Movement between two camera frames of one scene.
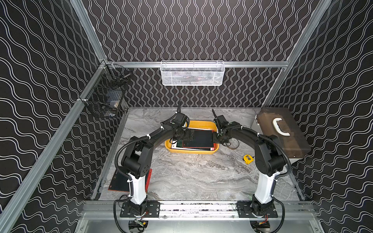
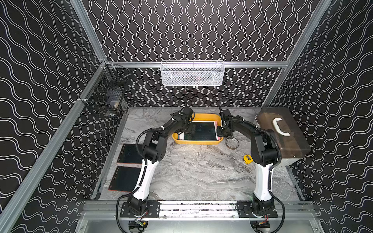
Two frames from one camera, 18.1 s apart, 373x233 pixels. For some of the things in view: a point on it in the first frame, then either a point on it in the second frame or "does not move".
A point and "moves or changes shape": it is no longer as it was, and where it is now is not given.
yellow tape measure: [248, 158] does not move
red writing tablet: [121, 183] does not move
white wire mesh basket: [192, 73] does not move
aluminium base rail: [111, 210] does not move
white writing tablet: [174, 144] -> [204, 130]
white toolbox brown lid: [281, 122] does not move
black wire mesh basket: [105, 94] does not move
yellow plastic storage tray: [194, 124] -> [212, 117]
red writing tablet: [203, 139] moves or changes shape
